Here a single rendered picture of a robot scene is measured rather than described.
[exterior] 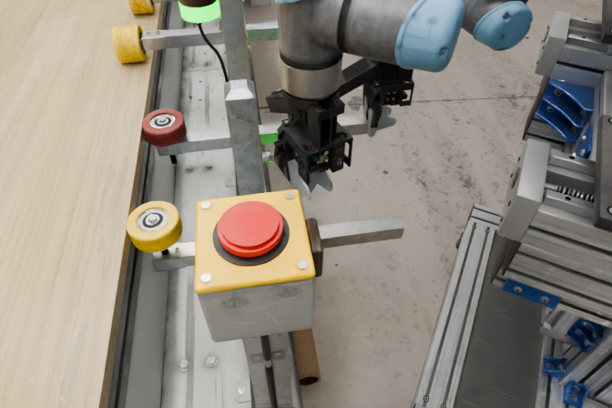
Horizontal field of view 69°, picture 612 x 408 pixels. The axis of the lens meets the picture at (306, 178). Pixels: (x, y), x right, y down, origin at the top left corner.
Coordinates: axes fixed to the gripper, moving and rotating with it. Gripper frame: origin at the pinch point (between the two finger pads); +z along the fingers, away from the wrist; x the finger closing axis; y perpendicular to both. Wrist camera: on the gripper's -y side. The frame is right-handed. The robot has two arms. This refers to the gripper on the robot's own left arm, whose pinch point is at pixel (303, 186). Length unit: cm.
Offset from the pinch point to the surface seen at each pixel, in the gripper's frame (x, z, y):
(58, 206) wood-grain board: -35.1, 2.9, -17.9
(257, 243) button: -18.5, -29.9, 28.1
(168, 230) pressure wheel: -21.3, 2.4, -3.9
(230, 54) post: -2.2, -13.9, -20.2
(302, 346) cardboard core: 6, 85, -11
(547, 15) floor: 277, 92, -141
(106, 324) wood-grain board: -32.8, 3.1, 6.6
